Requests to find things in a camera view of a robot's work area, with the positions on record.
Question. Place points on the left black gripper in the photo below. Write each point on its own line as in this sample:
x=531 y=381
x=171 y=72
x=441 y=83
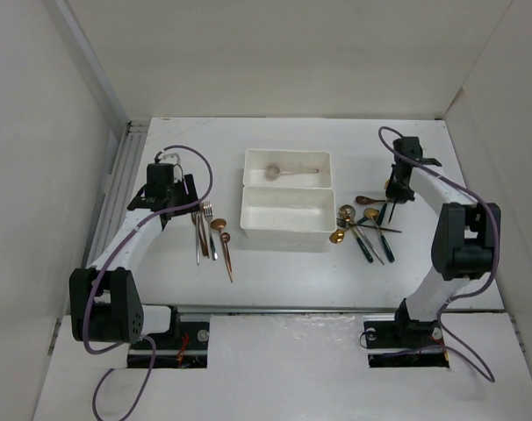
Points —
x=185 y=187

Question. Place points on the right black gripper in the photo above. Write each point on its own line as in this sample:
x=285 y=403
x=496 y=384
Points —
x=393 y=194

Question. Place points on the gold spoon green handle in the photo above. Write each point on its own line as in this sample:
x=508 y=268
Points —
x=372 y=215

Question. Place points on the brown wooden spoon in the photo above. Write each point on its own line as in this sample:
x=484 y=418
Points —
x=364 y=200

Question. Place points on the rose gold fork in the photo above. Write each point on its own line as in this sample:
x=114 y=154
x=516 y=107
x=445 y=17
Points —
x=202 y=234

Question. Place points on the copper spoon thin handle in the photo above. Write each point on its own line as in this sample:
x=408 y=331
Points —
x=225 y=238

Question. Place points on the silver thin fork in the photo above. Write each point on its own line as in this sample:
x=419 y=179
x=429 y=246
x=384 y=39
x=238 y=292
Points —
x=195 y=221

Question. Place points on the black ladle spoon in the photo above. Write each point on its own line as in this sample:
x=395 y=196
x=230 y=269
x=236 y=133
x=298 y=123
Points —
x=274 y=172

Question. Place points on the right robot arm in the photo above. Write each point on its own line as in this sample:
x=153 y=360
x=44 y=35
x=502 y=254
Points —
x=466 y=244

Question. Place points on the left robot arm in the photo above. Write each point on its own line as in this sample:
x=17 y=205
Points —
x=105 y=305

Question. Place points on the dark chopstick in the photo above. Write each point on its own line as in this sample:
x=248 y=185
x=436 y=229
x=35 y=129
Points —
x=382 y=229

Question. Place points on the silver knife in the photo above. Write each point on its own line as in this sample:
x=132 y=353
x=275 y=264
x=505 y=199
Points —
x=369 y=244

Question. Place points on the gold spoon low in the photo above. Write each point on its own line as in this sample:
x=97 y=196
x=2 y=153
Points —
x=337 y=236

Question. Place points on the white near container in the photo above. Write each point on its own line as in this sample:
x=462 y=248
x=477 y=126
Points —
x=293 y=213

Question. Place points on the white container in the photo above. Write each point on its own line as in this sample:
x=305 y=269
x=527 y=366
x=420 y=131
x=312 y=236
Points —
x=256 y=160
x=293 y=213

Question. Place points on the white far container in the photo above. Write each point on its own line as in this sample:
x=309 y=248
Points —
x=256 y=160

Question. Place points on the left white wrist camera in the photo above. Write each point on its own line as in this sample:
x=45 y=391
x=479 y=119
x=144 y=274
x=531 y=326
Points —
x=168 y=157

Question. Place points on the aluminium rail left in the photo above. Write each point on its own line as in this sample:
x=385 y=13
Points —
x=121 y=163

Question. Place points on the aluminium rail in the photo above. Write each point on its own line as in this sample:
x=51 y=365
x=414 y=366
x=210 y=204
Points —
x=121 y=163
x=245 y=310

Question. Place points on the green-handled fork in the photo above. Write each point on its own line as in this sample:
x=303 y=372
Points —
x=347 y=226

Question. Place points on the aluminium rail front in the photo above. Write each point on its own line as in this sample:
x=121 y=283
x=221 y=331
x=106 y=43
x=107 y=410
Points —
x=245 y=310

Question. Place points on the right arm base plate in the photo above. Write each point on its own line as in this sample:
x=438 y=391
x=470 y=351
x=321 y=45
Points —
x=393 y=345

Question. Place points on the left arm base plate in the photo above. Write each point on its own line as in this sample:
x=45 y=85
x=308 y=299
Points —
x=185 y=344

